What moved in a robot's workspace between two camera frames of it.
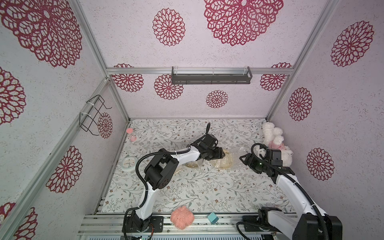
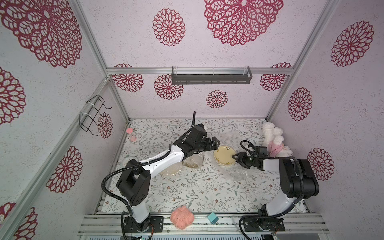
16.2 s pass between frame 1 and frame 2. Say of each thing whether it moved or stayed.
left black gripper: moved
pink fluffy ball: stayed
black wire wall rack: stayed
